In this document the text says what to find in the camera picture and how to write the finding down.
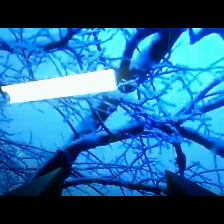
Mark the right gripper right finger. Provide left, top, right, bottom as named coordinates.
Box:
left=164, top=169, right=220, bottom=197

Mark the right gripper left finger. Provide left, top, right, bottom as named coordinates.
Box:
left=3, top=166, right=65, bottom=197

